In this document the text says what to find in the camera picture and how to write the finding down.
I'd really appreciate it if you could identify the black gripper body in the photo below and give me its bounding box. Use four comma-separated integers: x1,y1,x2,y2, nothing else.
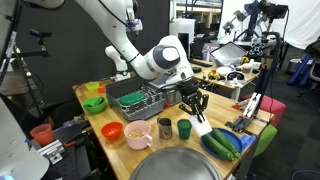
176,79,205,107

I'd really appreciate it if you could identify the white mug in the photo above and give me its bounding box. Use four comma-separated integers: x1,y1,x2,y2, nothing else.
189,114,214,138

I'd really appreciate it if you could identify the small metal jug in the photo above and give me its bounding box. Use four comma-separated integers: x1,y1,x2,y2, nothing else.
156,117,174,141

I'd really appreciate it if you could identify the large pink mug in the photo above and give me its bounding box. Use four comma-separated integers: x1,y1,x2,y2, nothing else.
123,120,154,151

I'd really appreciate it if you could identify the green plastic cup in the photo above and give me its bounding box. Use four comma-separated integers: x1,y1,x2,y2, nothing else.
176,118,193,141

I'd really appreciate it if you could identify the black power brick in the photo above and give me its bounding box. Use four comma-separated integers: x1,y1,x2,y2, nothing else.
188,66,203,75

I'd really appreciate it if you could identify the yellow toy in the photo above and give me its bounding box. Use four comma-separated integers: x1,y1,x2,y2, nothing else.
208,68,220,81

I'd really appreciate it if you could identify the wooden desk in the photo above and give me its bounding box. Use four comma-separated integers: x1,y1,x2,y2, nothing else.
159,59,260,102

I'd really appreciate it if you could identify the black keyboard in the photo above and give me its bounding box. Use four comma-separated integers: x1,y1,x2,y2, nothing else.
189,58,214,68

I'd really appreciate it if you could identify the white bowl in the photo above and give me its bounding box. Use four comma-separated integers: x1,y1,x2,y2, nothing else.
215,65,233,77

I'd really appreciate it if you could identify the white VR headset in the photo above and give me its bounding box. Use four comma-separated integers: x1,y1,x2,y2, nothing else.
226,70,246,83

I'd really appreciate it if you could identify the green cucumber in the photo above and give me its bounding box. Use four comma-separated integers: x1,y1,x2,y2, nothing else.
202,133,236,163
212,128,242,160

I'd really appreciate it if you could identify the black monitor with stand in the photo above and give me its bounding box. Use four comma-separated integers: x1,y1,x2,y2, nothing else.
176,31,192,67

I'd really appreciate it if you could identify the blue plate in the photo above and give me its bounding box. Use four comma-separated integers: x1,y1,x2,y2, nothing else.
200,127,244,156

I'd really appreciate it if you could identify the grey open laptop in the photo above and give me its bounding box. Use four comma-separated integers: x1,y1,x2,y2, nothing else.
210,41,248,67

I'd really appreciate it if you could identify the round metal tray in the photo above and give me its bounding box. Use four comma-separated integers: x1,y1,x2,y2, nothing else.
128,146,224,180

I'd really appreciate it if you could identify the blue cloth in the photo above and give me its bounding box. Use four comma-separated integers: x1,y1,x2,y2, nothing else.
239,133,257,152

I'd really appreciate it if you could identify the green plate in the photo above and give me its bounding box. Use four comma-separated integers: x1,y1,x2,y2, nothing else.
118,92,147,107

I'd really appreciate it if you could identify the green stool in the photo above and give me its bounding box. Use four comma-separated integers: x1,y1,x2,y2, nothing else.
253,123,279,158

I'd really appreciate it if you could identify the pink stool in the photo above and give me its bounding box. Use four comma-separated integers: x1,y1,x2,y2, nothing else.
239,93,287,128

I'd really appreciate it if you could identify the red colander bowl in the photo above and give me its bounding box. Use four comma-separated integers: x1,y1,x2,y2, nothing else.
100,121,125,141

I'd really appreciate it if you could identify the green plastic bowl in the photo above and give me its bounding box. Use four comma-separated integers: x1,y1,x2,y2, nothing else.
81,96,108,115

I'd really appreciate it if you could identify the green cloth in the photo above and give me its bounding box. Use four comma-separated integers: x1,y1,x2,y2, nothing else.
83,96,105,108

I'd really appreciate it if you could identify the small yellow bowl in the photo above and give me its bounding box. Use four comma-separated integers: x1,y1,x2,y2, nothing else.
84,81,101,92

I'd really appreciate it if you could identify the translucent red cup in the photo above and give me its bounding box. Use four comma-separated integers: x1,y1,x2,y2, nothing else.
29,123,56,147

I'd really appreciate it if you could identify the grey wire dish rack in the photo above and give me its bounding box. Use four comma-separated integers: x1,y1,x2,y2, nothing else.
105,77,168,122

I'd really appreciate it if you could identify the black camera stand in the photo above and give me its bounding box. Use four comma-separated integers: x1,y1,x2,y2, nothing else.
225,31,285,133

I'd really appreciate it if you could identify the background camera rig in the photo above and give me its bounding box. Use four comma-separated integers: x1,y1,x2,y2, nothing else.
222,0,290,44

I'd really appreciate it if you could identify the aluminium bracket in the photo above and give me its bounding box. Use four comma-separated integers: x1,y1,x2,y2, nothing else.
35,139,66,165

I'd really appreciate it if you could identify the black tripod with camera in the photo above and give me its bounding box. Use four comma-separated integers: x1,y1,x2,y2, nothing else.
13,28,53,118

